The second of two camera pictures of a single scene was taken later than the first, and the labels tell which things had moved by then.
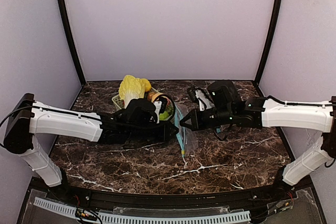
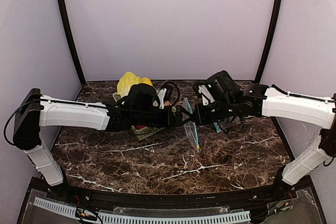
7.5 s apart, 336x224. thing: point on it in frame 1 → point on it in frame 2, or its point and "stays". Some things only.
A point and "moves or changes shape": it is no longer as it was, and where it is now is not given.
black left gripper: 163,132 → 173,115
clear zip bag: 187,139 moves or changes shape
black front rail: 100,200 stays
